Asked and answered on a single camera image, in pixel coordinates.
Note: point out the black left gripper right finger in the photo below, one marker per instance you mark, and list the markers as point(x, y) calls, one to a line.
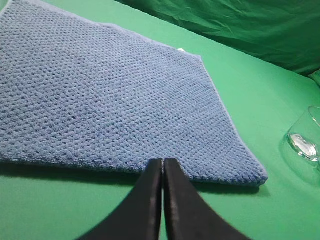
point(187, 215)

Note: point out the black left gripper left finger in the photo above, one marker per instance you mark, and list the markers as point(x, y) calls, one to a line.
point(138, 216)

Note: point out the transparent glass cup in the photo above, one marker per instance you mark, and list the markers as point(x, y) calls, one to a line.
point(304, 135)

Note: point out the blue waffle towel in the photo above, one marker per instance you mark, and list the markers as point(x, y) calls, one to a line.
point(80, 94)

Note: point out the green backdrop cloth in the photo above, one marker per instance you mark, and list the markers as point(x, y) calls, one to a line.
point(284, 33)

